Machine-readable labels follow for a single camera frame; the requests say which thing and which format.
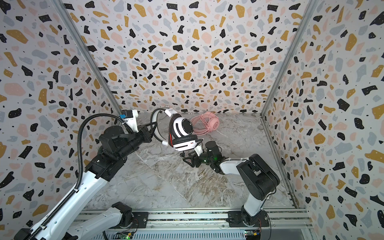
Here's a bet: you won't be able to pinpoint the white black headphones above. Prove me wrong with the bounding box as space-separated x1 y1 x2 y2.
151 108 203 152

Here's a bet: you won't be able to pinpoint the pink headphones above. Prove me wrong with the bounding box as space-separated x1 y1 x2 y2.
191 112 220 136

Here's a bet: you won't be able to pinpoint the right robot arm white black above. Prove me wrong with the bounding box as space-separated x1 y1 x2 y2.
180 141 280 227

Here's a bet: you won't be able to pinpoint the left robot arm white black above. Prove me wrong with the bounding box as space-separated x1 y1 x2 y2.
14 125 155 240

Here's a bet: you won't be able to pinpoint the circuit board right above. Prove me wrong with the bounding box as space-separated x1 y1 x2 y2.
245 230 261 240

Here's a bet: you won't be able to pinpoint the green circuit board left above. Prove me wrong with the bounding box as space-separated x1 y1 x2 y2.
115 232 135 240

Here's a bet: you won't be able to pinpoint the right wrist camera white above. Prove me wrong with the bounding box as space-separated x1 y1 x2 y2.
194 145 204 156

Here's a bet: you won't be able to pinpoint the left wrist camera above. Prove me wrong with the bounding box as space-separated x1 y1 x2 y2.
120 110 139 133

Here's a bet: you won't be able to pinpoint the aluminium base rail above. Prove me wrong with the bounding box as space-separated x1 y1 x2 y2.
73 208 317 240

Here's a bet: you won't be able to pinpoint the black corrugated cable conduit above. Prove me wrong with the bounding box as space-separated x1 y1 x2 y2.
25 113 134 240

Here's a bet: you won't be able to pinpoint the left aluminium corner post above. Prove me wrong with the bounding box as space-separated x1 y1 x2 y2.
51 1 122 115

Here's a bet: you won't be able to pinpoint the aluminium corner post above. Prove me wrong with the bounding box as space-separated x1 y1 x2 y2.
51 1 122 115
261 0 319 119

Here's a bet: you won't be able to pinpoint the right aluminium corner post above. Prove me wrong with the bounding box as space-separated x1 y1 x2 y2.
261 0 319 119

